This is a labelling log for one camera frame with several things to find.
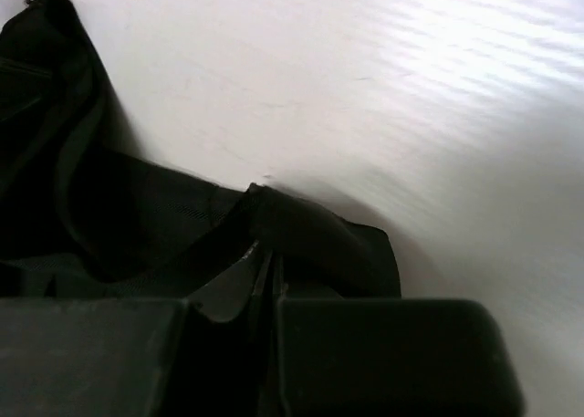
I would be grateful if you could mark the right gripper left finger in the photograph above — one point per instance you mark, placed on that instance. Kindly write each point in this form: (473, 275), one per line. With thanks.
(137, 356)

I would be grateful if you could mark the black pleated skirt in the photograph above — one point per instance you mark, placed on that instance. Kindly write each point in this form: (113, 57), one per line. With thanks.
(80, 220)

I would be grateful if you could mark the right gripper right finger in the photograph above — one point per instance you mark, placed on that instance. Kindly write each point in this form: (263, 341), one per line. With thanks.
(385, 356)

